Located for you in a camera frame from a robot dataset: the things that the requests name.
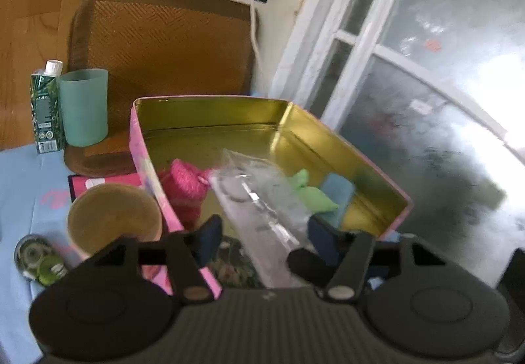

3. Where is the white window frame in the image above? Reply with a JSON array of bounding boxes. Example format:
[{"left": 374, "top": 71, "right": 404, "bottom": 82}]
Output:
[{"left": 268, "top": 0, "right": 525, "bottom": 165}]

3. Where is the green cloth pouch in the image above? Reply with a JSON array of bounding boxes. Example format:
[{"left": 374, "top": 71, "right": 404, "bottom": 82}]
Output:
[{"left": 287, "top": 169, "right": 340, "bottom": 219}]

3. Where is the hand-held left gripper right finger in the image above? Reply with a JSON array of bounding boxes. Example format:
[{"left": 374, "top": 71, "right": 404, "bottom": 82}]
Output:
[{"left": 286, "top": 215, "right": 448, "bottom": 302}]

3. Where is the light blue tablecloth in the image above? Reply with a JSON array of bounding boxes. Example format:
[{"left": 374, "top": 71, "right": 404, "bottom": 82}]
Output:
[{"left": 0, "top": 140, "right": 95, "bottom": 364}]

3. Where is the blue sponge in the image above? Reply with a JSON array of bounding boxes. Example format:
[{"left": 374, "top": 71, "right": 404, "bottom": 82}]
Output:
[{"left": 317, "top": 174, "right": 357, "bottom": 230}]

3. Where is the brown woven tray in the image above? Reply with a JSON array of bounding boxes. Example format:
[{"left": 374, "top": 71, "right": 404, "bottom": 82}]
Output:
[{"left": 63, "top": 0, "right": 259, "bottom": 178}]

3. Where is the green drink carton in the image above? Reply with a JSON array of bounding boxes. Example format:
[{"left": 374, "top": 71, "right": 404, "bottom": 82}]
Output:
[{"left": 30, "top": 59, "right": 65, "bottom": 155}]

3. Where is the teal plastic cup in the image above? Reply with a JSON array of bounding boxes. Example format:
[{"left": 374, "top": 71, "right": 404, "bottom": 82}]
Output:
[{"left": 59, "top": 69, "right": 109, "bottom": 148}]

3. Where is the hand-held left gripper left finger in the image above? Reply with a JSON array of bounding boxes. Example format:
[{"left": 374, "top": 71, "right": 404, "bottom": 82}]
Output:
[{"left": 94, "top": 215, "right": 223, "bottom": 305}]

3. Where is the pink knitted pouch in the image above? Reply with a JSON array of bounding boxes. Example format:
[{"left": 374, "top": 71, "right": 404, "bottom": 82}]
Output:
[{"left": 158, "top": 159, "right": 213, "bottom": 231}]

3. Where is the tan round bowl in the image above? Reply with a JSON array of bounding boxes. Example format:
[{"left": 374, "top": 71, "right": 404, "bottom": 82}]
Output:
[{"left": 67, "top": 183, "right": 164, "bottom": 260}]

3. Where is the white power cable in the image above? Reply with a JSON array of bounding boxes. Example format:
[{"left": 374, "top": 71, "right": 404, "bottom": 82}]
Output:
[{"left": 242, "top": 0, "right": 265, "bottom": 96}]

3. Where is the clear plastic bag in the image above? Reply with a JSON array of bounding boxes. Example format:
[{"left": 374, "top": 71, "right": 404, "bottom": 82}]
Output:
[{"left": 208, "top": 148, "right": 317, "bottom": 289}]

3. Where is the pink tin box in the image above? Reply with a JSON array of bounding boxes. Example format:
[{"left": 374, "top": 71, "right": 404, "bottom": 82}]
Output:
[{"left": 130, "top": 96, "right": 414, "bottom": 299}]

